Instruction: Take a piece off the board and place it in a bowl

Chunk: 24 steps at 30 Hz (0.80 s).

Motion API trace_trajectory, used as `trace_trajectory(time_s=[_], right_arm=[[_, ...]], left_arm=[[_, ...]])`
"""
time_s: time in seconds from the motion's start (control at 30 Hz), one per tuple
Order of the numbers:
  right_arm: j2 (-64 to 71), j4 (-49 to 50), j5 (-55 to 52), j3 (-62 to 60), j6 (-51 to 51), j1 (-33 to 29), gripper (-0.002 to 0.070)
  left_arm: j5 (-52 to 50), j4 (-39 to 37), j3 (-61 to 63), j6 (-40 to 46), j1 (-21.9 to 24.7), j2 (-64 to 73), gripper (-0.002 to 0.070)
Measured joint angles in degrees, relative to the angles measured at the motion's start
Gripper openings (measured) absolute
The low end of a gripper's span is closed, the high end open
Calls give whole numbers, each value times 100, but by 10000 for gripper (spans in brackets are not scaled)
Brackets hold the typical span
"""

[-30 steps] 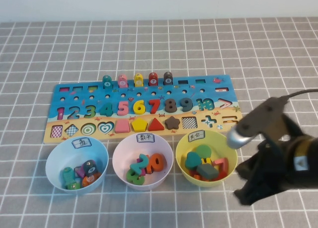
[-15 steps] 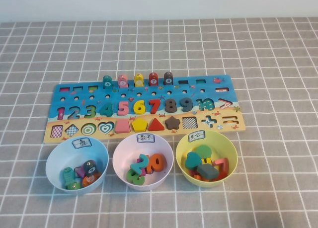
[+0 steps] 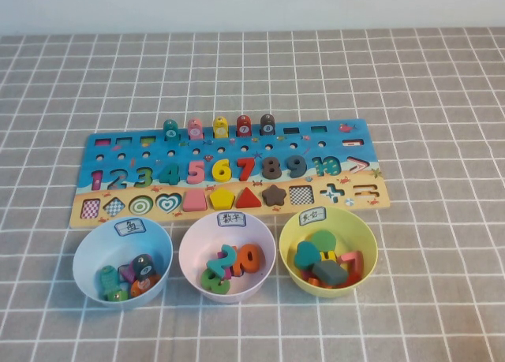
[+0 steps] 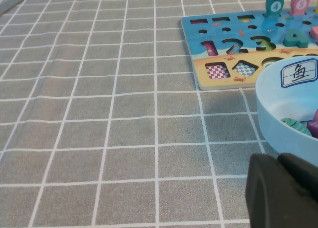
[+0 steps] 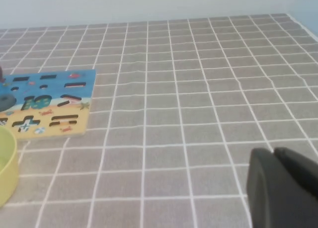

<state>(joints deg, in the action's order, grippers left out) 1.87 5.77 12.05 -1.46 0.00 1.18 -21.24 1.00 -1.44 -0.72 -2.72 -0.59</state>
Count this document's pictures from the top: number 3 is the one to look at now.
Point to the grey checked tablecloth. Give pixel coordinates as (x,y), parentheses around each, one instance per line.
(434,141)

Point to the green number 3 piece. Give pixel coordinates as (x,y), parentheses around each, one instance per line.
(211,281)

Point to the orange number 10 piece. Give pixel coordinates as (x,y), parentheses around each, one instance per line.
(248,257)

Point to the brown star piece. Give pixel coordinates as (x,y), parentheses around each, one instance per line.
(274,195)

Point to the yellow fish piece number 6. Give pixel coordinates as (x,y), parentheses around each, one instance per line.
(220,127)

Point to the dark fish piece number 9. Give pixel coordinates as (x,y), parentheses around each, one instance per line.
(143,266)

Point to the paper label on yellow bowl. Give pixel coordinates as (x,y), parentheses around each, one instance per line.
(312,215)

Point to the blue square piece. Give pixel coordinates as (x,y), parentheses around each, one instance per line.
(329,273)

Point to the light blue plastic bowl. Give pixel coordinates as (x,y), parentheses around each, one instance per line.
(90,259)

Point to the brown fish piece number 8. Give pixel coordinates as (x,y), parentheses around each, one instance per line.
(267,125)

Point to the teal heart piece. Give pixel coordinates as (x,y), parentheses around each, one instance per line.
(305,255)

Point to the teal number 2 piece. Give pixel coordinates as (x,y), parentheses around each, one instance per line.
(221,257)

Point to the orange fish piece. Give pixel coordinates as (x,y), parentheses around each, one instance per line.
(141,287)

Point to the teal fish piece number 4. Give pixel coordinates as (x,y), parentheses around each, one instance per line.
(170,130)

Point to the red triangle piece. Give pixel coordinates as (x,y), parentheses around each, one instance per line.
(248,199)

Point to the green fish piece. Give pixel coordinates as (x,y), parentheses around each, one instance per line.
(117,296)

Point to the colourful wooden puzzle board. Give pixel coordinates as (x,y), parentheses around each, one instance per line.
(236,147)

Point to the pink fish piece number 5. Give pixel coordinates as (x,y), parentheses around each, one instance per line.
(195,128)

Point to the purple fish piece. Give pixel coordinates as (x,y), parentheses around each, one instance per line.
(127,273)

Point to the yellow plus piece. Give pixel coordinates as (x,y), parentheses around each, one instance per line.
(328,255)

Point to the green round piece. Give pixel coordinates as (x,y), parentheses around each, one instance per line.
(324,241)

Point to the light pink plastic bowl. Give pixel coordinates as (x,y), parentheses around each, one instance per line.
(197,251)

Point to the red fish piece number 7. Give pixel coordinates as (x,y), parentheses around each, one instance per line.
(243,126)

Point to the pink number 1 piece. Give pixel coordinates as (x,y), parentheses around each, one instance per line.
(233,274)

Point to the teal striped fish piece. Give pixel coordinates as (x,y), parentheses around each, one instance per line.
(107,281)

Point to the light yellow plastic bowl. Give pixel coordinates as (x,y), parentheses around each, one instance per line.
(355,236)

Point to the orange bar piece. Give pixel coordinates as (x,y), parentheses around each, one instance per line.
(309,278)

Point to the pink angle sign piece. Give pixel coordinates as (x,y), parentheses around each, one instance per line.
(355,261)

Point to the pink trapezoid piece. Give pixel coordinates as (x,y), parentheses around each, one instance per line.
(194,202)

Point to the paper label on pink bowl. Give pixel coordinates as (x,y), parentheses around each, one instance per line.
(232,219)

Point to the paper label on blue bowl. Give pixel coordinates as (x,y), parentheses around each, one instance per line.
(130,227)

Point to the yellow pentagon piece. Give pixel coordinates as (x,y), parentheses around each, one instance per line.
(222,199)

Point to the blue number 9 piece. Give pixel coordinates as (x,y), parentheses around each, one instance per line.
(296,165)

